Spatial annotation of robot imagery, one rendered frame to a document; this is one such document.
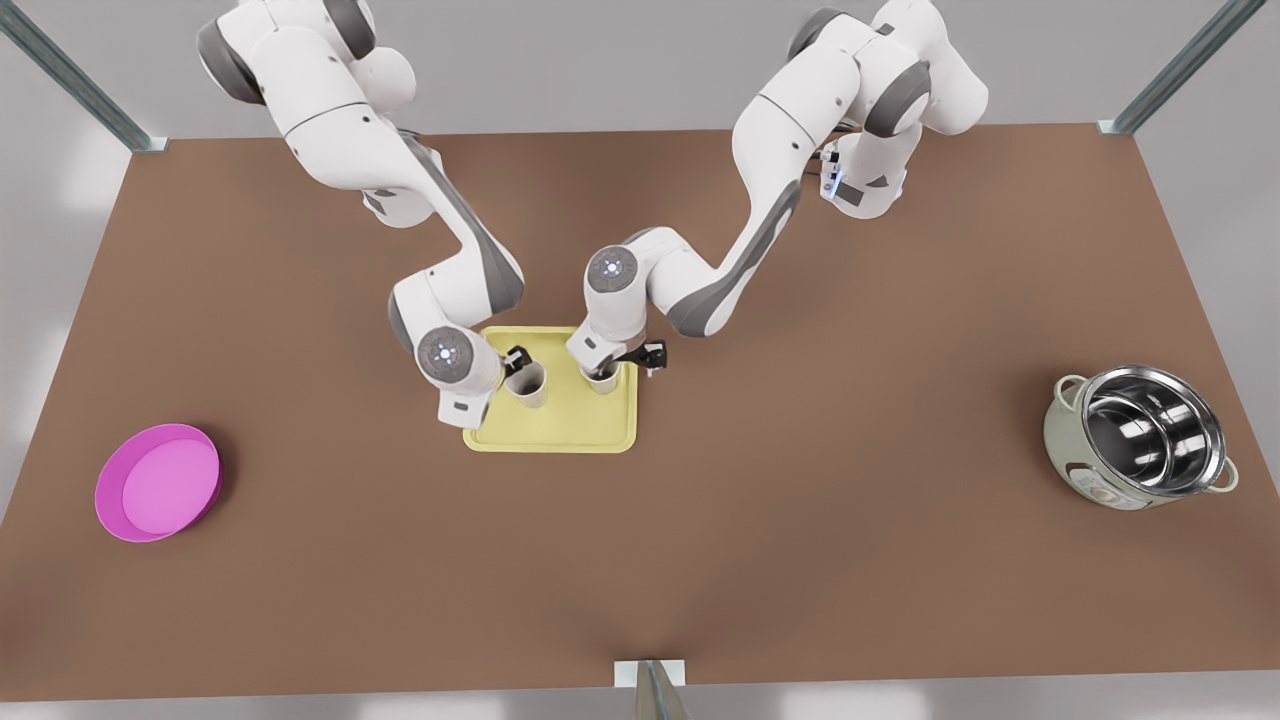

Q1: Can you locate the pale green steel pot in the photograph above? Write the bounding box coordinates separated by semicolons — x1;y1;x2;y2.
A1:
1043;365;1239;511

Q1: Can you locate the pink round plate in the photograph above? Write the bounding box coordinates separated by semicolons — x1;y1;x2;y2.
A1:
95;423;221;543

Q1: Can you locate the yellow rectangular tray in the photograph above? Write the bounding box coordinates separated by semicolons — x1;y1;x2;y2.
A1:
462;326;639;454

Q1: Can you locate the silver frame post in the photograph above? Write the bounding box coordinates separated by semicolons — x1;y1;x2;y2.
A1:
1098;0;1269;136
0;0;169;154
614;659;687;720

